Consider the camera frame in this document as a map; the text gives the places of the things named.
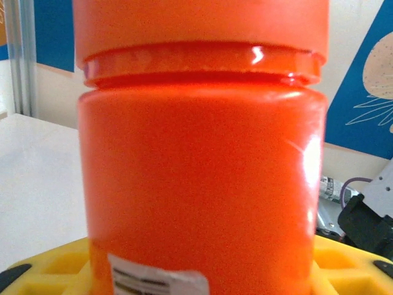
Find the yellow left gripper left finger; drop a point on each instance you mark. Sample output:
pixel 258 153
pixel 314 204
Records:
pixel 49 273

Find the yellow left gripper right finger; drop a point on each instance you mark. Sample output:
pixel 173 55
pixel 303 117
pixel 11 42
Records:
pixel 350 270

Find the orange pill bottle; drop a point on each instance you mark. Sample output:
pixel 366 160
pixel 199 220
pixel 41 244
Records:
pixel 199 153

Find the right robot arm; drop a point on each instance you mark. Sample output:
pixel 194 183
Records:
pixel 362 227

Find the white printed package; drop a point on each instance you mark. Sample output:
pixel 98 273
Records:
pixel 331 187

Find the aluminium rail frame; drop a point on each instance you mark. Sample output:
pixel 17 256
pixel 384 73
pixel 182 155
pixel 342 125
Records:
pixel 325 218

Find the blue floral wall panel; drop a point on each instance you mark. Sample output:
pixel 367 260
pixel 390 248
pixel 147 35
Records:
pixel 3 30
pixel 55 30
pixel 353 92

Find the aluminium corner post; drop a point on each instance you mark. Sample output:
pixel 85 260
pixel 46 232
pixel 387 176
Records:
pixel 21 61

